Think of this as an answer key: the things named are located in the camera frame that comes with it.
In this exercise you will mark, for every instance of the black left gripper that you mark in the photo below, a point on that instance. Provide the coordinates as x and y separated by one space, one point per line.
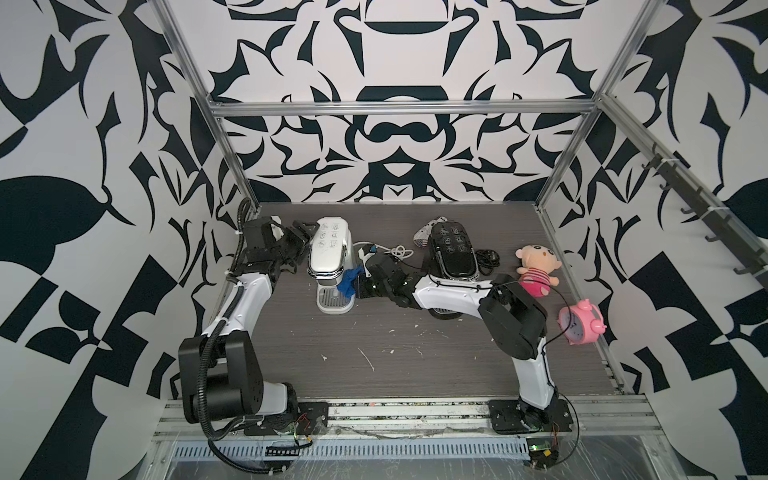
302 245

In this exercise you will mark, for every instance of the wall hook rail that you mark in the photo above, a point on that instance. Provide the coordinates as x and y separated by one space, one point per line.
701 204

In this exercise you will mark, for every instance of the white coffee machine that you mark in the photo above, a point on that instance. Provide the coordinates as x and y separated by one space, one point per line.
329 258

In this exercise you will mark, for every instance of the black coffee machine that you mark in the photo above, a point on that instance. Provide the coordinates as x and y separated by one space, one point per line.
450 258

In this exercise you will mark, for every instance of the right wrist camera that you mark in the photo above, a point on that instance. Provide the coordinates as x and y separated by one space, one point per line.
370 256

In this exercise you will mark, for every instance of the pink alarm clock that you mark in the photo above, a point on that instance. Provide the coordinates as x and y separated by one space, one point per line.
581 323

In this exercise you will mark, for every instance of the newspaper print glasses case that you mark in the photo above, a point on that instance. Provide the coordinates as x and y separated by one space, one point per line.
421 237

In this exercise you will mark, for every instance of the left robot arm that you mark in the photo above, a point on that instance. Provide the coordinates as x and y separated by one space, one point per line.
222 385

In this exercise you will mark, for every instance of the blue cleaning cloth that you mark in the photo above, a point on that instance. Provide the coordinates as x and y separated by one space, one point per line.
347 285

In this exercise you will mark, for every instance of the pink plush pig toy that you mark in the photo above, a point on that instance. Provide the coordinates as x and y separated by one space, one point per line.
537 265

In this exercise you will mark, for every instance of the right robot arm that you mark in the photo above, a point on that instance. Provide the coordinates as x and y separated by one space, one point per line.
514 319

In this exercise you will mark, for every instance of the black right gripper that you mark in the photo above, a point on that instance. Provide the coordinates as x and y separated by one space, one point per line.
359 285

